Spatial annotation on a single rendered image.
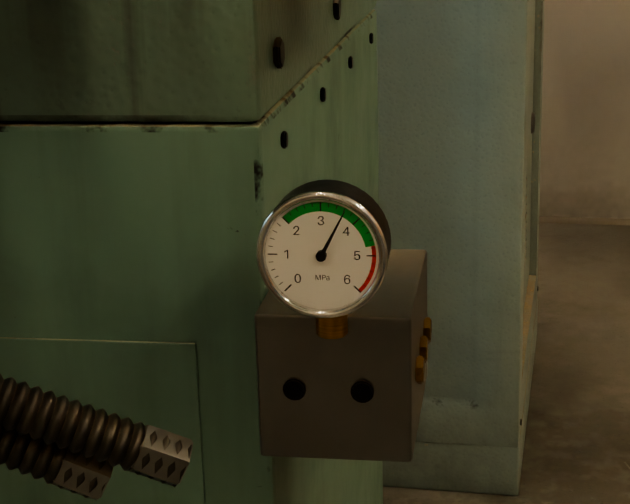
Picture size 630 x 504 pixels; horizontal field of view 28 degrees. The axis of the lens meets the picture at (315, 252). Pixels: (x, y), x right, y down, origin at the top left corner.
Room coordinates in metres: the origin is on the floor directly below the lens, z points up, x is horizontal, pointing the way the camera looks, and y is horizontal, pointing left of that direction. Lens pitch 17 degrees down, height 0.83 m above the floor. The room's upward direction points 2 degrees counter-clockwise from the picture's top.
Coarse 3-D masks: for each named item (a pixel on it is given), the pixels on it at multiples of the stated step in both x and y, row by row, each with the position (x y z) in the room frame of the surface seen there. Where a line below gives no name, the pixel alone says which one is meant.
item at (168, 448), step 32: (0, 384) 0.54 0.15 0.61; (0, 416) 0.53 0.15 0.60; (32, 416) 0.54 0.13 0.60; (64, 416) 0.54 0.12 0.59; (96, 416) 0.55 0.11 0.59; (0, 448) 0.55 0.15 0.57; (32, 448) 0.55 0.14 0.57; (64, 448) 0.55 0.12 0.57; (96, 448) 0.54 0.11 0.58; (128, 448) 0.54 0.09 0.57; (160, 448) 0.54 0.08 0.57; (64, 480) 0.55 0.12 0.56; (96, 480) 0.55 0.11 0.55; (160, 480) 0.55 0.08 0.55
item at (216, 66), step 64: (0, 0) 0.66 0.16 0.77; (64, 0) 0.65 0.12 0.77; (128, 0) 0.65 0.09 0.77; (192, 0) 0.64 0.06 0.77; (256, 0) 0.64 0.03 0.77; (320, 0) 0.85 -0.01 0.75; (0, 64) 0.66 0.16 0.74; (64, 64) 0.65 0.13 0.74; (128, 64) 0.65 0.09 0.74; (192, 64) 0.64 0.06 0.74; (256, 64) 0.64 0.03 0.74
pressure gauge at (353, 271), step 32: (320, 192) 0.56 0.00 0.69; (352, 192) 0.58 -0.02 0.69; (288, 224) 0.57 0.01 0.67; (320, 224) 0.57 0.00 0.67; (352, 224) 0.56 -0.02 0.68; (384, 224) 0.58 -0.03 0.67; (256, 256) 0.57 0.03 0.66; (288, 256) 0.57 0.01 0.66; (352, 256) 0.56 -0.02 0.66; (384, 256) 0.56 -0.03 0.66; (288, 288) 0.57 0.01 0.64; (320, 288) 0.57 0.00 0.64; (352, 288) 0.56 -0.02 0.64; (320, 320) 0.59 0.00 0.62
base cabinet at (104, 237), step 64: (320, 64) 0.85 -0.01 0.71; (0, 128) 0.66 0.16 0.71; (64, 128) 0.65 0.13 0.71; (128, 128) 0.65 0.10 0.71; (192, 128) 0.64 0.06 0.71; (256, 128) 0.64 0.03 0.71; (320, 128) 0.84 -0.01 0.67; (0, 192) 0.66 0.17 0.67; (64, 192) 0.65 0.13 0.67; (128, 192) 0.65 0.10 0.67; (192, 192) 0.64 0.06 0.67; (256, 192) 0.64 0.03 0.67; (0, 256) 0.66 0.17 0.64; (64, 256) 0.65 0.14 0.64; (128, 256) 0.65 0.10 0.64; (192, 256) 0.64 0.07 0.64; (0, 320) 0.66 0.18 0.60; (64, 320) 0.65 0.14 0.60; (128, 320) 0.65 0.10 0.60; (192, 320) 0.64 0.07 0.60; (64, 384) 0.65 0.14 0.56; (128, 384) 0.64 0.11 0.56; (192, 384) 0.64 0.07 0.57; (256, 384) 0.64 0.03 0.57; (192, 448) 0.64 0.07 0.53; (256, 448) 0.64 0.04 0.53
